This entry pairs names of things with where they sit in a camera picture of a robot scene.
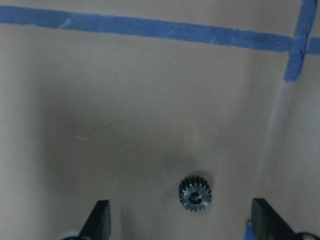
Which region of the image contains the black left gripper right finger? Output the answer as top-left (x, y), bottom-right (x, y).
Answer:
top-left (251, 198), bottom-right (299, 240)

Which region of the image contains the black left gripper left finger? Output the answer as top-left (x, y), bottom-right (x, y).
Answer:
top-left (77, 200), bottom-right (111, 240)

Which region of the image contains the small black bearing gear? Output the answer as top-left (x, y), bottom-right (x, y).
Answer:
top-left (178, 175), bottom-right (212, 212)

